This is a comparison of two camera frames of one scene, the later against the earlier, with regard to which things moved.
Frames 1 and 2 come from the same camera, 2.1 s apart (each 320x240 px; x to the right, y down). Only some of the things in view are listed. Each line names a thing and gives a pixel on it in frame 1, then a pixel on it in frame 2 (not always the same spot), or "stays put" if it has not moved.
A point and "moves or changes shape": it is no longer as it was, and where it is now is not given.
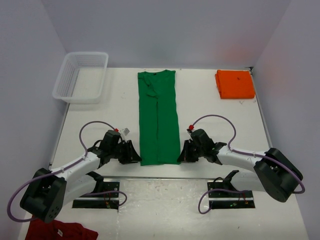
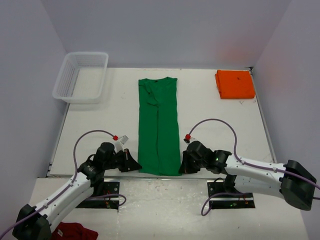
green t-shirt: [159, 138] moves or changes shape
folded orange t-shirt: [235, 84] stays put
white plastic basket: [82, 77] stays put
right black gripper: [185, 156] → [185, 168]
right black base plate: [222, 199] stays put
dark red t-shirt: [58, 230] stays put
